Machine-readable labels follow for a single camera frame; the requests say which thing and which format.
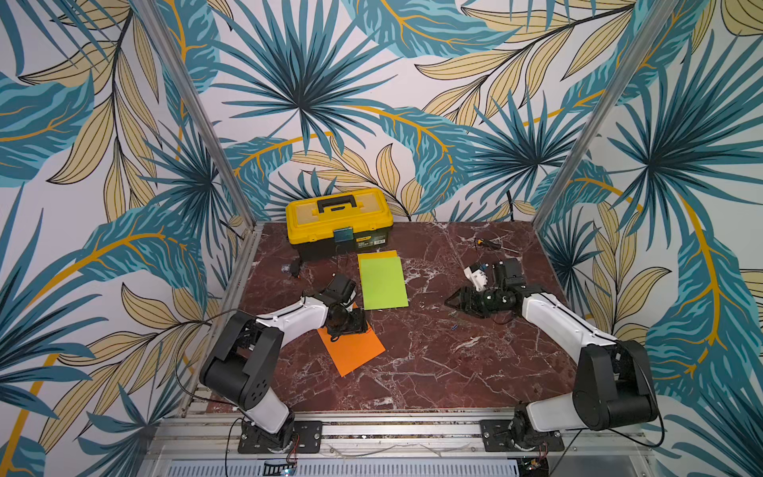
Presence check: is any small black orange tool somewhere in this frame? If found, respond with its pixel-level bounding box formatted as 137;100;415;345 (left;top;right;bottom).
475;238;503;250

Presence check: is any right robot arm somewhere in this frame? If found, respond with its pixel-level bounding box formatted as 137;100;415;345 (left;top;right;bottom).
445;258;662;452

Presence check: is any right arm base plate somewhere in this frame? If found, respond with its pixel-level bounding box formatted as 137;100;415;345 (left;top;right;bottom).
479;419;565;452

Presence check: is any right aluminium corner post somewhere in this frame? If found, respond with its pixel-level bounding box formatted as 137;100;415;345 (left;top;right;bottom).
533;0;678;232

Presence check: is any aluminium corner post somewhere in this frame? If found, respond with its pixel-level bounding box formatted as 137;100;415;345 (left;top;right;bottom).
133;0;256;230
533;0;678;232

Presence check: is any yellow paper sheet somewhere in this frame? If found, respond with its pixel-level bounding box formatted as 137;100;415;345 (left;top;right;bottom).
358;250;399;262

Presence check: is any lime green paper sheet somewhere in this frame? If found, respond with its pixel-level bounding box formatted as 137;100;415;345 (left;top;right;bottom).
359;254;409;310

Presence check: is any aluminium front frame rail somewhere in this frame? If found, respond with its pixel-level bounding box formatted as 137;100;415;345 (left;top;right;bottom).
138;409;659;476

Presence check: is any orange paper sheet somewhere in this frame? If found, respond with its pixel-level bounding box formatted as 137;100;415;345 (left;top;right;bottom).
318;328;385;377

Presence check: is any yellow black toolbox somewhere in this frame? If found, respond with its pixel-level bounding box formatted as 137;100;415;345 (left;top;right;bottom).
285;189;393;262

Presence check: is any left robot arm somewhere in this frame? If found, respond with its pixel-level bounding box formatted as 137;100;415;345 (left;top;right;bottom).
199;274;369;452

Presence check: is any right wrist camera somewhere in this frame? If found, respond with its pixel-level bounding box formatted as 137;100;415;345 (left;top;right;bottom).
464;262;489;292

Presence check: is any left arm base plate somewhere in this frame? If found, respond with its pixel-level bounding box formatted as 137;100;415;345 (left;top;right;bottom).
238;419;323;455

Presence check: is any left aluminium corner post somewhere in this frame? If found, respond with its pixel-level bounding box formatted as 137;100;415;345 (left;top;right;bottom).
133;0;256;230

